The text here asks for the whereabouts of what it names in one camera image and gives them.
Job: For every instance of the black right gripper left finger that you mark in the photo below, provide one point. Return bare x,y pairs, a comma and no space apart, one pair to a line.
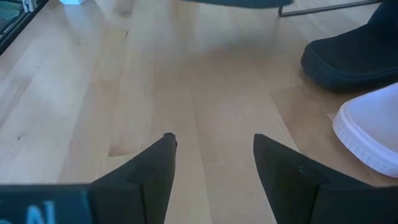
146,183

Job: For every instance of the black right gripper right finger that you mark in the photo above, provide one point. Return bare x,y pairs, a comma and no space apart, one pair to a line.
292,183

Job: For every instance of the pale pink rubber slide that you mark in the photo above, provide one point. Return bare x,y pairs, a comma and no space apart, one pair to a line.
373,124

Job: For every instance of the black rubber slide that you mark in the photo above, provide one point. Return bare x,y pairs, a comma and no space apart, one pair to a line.
357,59

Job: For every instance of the small pale blue block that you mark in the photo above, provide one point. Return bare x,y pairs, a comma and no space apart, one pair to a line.
72,2

